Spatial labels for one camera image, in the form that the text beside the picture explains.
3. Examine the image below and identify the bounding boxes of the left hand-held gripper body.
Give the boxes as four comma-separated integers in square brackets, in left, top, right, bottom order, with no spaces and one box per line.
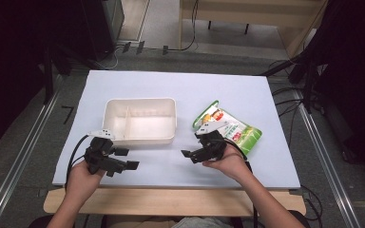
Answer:
[84,127,128,178]

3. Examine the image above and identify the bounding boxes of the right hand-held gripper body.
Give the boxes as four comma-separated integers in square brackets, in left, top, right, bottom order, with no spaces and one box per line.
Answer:
[192,120,231,164]

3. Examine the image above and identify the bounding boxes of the person's right hand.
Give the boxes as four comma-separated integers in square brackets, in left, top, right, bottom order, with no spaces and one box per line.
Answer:
[202,143,255,184]

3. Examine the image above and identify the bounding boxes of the person's left hand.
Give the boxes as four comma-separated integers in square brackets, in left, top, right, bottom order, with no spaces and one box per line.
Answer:
[65,160,106,199]

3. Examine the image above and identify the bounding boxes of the green snack packet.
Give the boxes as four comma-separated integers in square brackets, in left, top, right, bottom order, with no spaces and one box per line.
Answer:
[192,100,263,157]

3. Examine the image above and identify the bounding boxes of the white plastic divided container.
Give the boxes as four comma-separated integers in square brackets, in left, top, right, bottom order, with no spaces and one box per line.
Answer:
[102,97,178,147]

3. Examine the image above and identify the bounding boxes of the wooden table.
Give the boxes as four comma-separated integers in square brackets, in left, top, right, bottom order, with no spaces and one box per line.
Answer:
[43,185,308,219]

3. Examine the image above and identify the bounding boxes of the person's grey clothing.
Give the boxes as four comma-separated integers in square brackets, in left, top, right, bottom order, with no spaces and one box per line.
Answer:
[170,216,236,228]

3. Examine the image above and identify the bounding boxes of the black metal stand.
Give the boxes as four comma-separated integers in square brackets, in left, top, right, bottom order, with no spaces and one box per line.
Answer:
[42,47,74,106]
[260,52,321,114]

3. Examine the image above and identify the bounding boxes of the black curtain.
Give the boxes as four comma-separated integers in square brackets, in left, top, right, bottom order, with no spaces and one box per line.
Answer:
[0,0,88,156]
[310,0,365,180]

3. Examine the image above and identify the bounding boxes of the dark cabinet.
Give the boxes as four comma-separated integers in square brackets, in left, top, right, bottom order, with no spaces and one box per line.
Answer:
[81,0,125,62]

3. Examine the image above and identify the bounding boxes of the light wooden desk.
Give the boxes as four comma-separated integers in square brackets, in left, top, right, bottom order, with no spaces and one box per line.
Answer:
[179,0,329,60]

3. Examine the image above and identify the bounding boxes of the left hand-held gripper cable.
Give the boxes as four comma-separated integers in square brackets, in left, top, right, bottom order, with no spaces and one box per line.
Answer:
[64,134,91,191]

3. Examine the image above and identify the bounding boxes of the hand-held gripper cable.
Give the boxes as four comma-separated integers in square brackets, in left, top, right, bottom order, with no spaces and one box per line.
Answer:
[222,137,260,228]
[64,134,91,191]

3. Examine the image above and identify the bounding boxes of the right hand-held gripper cable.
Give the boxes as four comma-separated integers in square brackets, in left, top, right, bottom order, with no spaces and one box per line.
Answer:
[222,137,260,228]

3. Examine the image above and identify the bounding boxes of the metal floor rail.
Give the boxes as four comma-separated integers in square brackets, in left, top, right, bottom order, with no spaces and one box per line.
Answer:
[293,88,362,228]
[0,74,65,228]

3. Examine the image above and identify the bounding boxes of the black floor cables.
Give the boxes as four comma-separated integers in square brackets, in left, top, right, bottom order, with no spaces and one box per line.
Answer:
[268,59,306,119]

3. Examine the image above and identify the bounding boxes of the white floor cable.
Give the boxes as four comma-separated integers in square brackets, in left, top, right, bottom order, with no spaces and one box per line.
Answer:
[94,47,122,71]

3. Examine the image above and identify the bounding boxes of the black hanging cable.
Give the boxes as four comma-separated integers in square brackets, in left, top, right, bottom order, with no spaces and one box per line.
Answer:
[166,0,202,52]

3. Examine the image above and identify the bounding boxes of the black looped floor cable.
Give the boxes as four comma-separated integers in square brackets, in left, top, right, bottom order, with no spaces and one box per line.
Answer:
[299,184,325,222]

